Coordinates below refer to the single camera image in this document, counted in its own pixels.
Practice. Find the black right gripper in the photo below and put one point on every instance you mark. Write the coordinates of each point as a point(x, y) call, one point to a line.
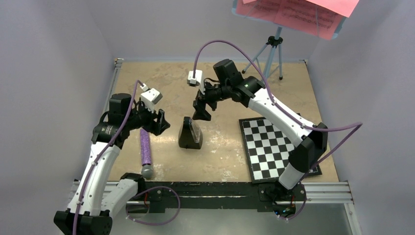
point(200, 113)

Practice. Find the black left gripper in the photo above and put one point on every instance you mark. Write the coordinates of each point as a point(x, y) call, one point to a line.
point(155, 128)

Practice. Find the black metronome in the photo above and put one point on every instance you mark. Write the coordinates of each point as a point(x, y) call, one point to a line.
point(185, 139)

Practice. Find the purple glitter microphone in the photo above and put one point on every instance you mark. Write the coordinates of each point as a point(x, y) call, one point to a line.
point(145, 151)

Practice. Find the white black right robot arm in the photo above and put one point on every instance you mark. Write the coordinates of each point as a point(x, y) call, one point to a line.
point(309, 140)

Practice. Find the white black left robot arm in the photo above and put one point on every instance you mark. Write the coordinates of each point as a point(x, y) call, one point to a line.
point(90, 212)

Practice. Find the black white chessboard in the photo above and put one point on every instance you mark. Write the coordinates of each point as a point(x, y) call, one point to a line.
point(266, 149)

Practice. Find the light blue music stand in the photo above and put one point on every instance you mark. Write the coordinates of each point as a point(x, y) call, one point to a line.
point(274, 60)

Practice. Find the pink sheet music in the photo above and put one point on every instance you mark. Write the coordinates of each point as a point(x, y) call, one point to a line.
point(321, 18)

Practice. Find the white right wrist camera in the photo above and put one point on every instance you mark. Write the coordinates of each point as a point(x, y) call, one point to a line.
point(196, 79)

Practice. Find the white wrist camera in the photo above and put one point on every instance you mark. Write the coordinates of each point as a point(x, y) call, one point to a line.
point(150, 97)
point(196, 79)

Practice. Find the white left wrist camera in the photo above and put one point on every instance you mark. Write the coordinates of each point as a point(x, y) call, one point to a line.
point(150, 97)

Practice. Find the black base frame rail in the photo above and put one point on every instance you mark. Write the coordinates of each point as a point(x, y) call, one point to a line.
point(264, 197)

